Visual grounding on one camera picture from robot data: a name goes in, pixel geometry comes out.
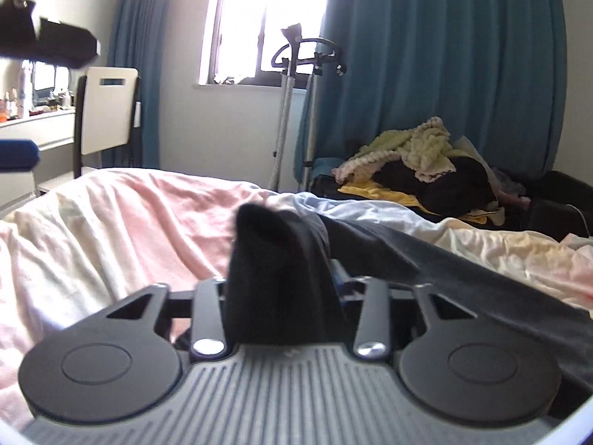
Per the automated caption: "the white charging cable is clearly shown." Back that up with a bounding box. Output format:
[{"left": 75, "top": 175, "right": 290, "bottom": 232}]
[{"left": 561, "top": 202, "right": 593, "bottom": 237}]

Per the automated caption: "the teal curtain right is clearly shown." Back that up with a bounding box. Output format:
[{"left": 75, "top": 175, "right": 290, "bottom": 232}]
[{"left": 305, "top": 0, "right": 567, "bottom": 178}]

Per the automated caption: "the white black chair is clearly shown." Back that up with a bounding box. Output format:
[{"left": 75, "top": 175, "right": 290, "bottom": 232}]
[{"left": 36, "top": 65, "right": 143, "bottom": 196}]

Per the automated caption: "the yellow cloth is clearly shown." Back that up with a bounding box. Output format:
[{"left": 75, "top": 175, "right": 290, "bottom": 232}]
[{"left": 338, "top": 180, "right": 506, "bottom": 226}]

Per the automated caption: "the dark navy garment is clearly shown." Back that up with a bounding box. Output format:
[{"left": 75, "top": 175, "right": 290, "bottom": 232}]
[{"left": 173, "top": 202, "right": 593, "bottom": 423}]

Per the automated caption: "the blue curtain left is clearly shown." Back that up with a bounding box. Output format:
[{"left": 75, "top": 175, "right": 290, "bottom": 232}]
[{"left": 106, "top": 0, "right": 170, "bottom": 169}]

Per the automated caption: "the black sofa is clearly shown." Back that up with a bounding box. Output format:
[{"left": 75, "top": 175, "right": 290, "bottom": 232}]
[{"left": 307, "top": 156, "right": 593, "bottom": 244}]

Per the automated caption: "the garment steamer stand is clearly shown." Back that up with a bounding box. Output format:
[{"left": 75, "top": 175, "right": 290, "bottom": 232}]
[{"left": 267, "top": 22, "right": 349, "bottom": 192}]

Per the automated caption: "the cream knitted blanket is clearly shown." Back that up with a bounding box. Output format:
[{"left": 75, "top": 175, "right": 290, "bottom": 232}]
[{"left": 333, "top": 116, "right": 466, "bottom": 184}]

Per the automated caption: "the white desk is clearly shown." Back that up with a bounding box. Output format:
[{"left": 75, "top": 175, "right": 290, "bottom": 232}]
[{"left": 1, "top": 109, "right": 74, "bottom": 217}]

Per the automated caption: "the window frame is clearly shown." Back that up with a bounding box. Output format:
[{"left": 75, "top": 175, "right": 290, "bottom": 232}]
[{"left": 199, "top": 0, "right": 328, "bottom": 86}]

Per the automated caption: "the black clothes pile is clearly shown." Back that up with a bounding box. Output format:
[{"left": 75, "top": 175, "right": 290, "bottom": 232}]
[{"left": 372, "top": 157, "right": 497, "bottom": 217}]

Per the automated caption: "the pastel bed sheet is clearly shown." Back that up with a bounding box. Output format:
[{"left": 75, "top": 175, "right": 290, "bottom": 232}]
[{"left": 1, "top": 169, "right": 592, "bottom": 428}]

